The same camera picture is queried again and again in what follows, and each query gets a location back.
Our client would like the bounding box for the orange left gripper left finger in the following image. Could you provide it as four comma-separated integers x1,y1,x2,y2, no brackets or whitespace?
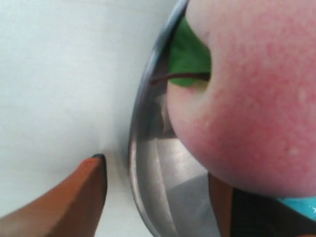
0,154,108,237

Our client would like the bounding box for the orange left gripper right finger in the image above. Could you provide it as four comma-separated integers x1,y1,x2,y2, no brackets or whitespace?
208,173,234,237

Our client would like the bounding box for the teal bone toy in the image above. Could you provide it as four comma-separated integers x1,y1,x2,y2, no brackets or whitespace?
277,197,316,220

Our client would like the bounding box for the pink peach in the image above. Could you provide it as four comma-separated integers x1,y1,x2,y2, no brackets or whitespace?
167,0,316,197

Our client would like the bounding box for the large round metal plate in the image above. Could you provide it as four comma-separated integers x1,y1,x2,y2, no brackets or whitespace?
128,0,220,237

